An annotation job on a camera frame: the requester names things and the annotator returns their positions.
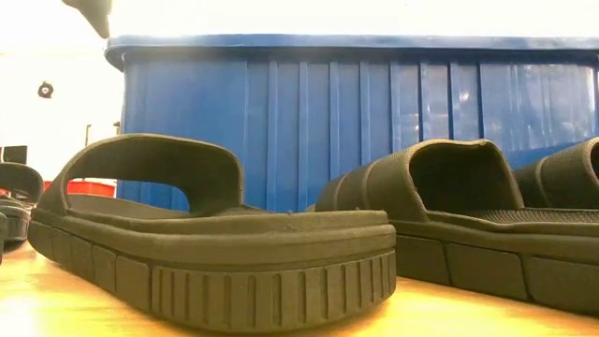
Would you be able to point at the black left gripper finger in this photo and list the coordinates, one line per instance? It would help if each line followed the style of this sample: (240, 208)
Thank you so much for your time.
(98, 14)

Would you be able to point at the smooth black slide sandal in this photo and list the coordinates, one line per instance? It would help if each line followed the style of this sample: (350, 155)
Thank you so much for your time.
(234, 262)
(18, 180)

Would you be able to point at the large blue plastic bin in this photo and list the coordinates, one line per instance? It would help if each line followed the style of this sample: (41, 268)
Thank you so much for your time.
(327, 117)

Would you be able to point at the textured black slide sandal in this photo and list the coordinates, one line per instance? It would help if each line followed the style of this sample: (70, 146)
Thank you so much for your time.
(468, 262)
(561, 182)

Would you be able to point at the red plastic bin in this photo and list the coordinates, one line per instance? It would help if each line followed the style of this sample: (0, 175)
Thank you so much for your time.
(93, 188)

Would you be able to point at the black computer monitor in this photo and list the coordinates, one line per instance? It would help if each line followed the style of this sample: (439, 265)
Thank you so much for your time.
(15, 154)

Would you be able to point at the round black wall fixture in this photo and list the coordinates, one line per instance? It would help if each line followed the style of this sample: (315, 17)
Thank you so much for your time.
(45, 89)

